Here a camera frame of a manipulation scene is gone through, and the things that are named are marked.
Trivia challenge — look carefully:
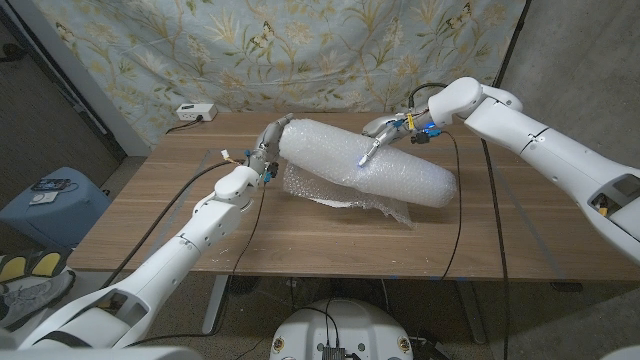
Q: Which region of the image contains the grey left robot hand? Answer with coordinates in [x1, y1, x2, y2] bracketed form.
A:
[248, 112, 296, 176]

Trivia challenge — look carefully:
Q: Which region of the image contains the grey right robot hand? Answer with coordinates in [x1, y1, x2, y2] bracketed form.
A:
[357, 112, 436, 169]

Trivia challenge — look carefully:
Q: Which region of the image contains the bubble wrap roll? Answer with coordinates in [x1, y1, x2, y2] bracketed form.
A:
[278, 118, 459, 229]

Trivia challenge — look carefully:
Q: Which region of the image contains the white power strip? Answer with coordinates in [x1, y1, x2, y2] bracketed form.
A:
[175, 103, 219, 123]

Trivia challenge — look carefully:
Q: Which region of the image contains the floral printed backdrop cloth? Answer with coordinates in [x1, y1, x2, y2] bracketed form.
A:
[32, 0, 526, 149]

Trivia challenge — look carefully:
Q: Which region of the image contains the black backdrop stand pole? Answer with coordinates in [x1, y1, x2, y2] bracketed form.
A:
[492, 0, 532, 89]

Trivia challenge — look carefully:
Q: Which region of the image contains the white table leg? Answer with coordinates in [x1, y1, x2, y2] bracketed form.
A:
[202, 274, 230, 335]

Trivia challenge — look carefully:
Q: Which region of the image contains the grey table leg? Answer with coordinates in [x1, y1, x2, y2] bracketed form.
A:
[457, 279, 487, 345]

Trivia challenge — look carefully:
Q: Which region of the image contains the white robot torso base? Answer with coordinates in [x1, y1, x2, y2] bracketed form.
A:
[269, 298, 415, 360]

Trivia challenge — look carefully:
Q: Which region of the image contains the black phone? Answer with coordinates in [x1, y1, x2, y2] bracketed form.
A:
[30, 178, 73, 192]

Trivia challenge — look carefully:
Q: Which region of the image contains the blue hard case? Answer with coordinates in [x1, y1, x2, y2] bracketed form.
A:
[0, 166, 112, 250]

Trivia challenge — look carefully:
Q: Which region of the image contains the small white flat device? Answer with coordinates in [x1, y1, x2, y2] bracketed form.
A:
[28, 191, 59, 206]

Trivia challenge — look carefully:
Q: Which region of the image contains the yellow and black shoe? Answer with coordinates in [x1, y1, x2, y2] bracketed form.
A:
[0, 254, 30, 284]
[28, 248, 74, 279]

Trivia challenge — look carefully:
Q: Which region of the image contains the grey sneaker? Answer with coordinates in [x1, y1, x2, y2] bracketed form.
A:
[0, 269, 76, 329]

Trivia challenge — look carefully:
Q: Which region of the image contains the black power strip cord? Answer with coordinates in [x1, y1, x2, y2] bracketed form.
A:
[164, 115, 204, 135]

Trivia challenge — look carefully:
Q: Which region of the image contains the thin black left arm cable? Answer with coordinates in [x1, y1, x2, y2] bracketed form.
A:
[127, 182, 269, 347]

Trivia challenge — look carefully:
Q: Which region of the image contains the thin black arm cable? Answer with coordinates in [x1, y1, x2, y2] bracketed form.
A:
[127, 182, 269, 347]
[439, 130, 462, 281]

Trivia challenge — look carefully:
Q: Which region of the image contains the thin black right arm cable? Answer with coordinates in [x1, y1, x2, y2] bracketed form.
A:
[439, 130, 462, 281]

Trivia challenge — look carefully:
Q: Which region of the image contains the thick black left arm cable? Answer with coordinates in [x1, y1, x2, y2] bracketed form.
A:
[102, 158, 246, 289]

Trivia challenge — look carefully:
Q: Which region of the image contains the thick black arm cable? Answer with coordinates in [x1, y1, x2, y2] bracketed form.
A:
[102, 158, 246, 289]
[407, 82, 511, 360]

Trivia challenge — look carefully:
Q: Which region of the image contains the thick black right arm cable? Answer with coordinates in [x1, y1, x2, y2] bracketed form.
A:
[407, 82, 511, 360]

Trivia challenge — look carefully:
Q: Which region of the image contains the black torso cable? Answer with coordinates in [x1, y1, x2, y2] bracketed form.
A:
[298, 298, 342, 349]

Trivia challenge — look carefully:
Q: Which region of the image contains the grey wall post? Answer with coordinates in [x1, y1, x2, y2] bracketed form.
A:
[7, 0, 153, 158]

